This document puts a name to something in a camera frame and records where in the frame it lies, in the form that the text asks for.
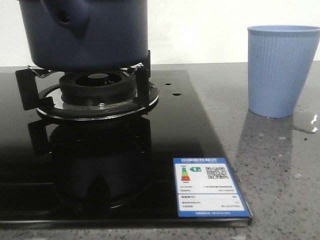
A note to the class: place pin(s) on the light blue ribbed cup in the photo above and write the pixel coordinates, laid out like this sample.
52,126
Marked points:
279,61

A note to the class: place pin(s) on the black right pot support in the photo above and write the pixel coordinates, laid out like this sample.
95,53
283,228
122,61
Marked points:
49,104

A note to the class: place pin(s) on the dark blue cooking pot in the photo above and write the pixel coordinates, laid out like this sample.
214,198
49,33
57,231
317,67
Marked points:
86,35

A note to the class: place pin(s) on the black right gas burner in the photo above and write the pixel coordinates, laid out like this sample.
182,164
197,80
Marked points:
92,88

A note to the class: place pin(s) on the blue energy label sticker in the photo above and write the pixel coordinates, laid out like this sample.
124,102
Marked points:
206,188

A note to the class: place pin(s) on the black glass gas stove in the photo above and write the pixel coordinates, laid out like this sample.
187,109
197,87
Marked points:
105,174

